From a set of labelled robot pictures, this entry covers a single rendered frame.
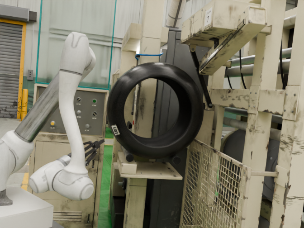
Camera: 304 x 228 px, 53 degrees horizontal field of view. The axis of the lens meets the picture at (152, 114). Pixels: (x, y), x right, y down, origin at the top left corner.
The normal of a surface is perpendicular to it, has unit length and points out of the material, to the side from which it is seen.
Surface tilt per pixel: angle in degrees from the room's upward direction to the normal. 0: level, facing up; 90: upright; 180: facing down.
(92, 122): 90
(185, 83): 81
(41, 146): 90
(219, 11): 90
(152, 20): 90
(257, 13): 72
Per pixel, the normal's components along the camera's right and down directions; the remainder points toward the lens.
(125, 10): 0.31, 0.10
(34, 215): 0.74, 0.12
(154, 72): 0.15, -0.10
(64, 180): -0.47, -0.22
